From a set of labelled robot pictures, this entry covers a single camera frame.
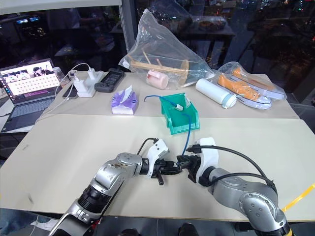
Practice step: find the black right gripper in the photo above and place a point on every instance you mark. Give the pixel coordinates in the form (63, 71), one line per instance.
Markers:
(194, 167)

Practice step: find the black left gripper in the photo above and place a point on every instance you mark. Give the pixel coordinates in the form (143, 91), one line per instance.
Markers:
(161, 168)

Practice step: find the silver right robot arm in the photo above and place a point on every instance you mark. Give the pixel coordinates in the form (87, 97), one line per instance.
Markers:
(236, 189)

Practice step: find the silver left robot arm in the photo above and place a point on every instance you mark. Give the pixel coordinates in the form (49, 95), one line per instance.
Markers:
(108, 175)

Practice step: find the green plastic bin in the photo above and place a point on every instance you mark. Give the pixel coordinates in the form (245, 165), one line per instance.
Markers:
(180, 120)

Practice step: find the white coupler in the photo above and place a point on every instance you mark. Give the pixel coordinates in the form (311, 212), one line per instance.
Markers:
(178, 107)

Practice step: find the dark rounded shape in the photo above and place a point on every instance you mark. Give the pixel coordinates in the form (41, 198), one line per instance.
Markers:
(129, 232)
(187, 229)

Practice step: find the white water bottle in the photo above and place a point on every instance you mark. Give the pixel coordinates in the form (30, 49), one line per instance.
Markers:
(214, 91)

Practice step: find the purple tissue pack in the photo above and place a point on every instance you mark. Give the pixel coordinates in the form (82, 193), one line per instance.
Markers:
(124, 103)

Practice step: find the pink cup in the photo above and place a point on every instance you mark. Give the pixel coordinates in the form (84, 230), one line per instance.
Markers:
(157, 79)

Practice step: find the orange canvas shoe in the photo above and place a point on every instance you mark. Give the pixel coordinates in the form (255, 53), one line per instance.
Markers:
(256, 78)
(238, 88)

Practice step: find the wooden rack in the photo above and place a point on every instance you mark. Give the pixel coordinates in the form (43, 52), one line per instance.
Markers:
(157, 66)

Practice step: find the clear bag around shoes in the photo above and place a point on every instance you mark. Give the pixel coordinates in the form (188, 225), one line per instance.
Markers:
(270, 91)

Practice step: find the large clear plastic bag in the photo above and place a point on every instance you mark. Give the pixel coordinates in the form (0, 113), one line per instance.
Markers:
(157, 46)

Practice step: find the white power strip with chargers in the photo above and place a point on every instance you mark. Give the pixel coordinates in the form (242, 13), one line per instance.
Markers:
(86, 86)

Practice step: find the dark smartphone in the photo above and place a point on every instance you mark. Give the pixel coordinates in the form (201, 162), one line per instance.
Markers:
(70, 93)

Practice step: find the small clear bottle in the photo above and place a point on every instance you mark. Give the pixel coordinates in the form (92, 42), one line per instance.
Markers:
(60, 76)

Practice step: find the grey laptop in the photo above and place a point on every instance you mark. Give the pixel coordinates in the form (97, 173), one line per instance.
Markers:
(29, 98)

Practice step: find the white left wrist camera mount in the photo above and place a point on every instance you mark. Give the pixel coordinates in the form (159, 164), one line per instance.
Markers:
(156, 150)

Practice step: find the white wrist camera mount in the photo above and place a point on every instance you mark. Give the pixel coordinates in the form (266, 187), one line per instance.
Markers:
(156, 150)
(209, 152)

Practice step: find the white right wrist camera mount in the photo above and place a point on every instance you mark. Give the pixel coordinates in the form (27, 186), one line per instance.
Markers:
(209, 152)

